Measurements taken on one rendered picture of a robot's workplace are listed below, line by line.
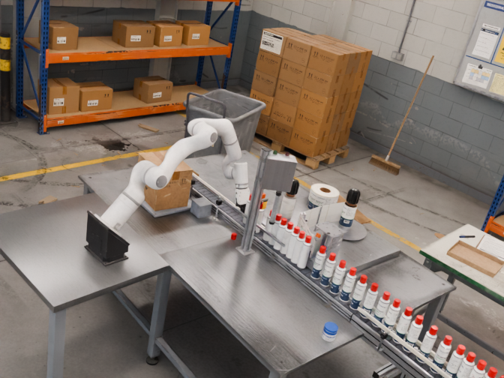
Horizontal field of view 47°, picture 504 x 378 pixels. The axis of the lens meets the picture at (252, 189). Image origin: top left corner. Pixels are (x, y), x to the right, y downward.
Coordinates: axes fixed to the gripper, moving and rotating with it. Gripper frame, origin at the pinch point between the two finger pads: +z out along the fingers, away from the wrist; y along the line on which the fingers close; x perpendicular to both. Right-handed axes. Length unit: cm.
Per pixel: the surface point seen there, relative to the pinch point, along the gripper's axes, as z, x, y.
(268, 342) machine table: 42, -83, -56
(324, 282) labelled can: 29, -71, -2
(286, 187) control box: -22, -48, -7
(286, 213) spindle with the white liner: 4.0, -13.8, 24.8
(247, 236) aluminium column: 8.8, -23.3, -16.8
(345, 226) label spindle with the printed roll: 15, -36, 57
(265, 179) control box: -28, -42, -17
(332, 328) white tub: 40, -98, -26
